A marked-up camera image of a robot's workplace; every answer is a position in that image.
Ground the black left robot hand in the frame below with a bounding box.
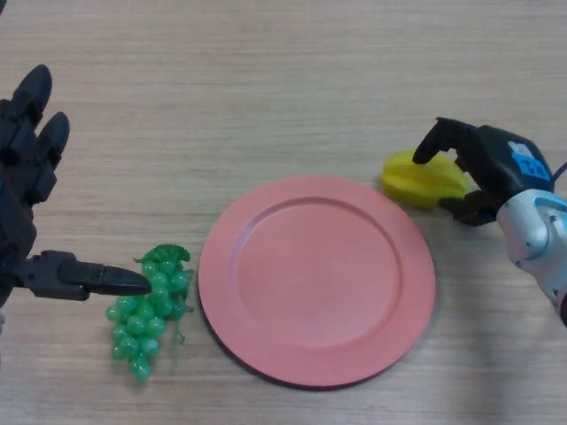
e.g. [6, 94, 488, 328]
[0, 64, 153, 306]

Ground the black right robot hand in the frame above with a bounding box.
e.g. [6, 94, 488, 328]
[411, 116, 555, 227]

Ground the yellow starfruit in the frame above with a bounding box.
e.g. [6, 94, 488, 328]
[380, 149, 469, 210]

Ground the pink round plate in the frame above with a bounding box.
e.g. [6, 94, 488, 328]
[198, 175, 437, 390]

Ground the green grape bunch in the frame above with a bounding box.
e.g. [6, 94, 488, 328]
[105, 242, 196, 387]

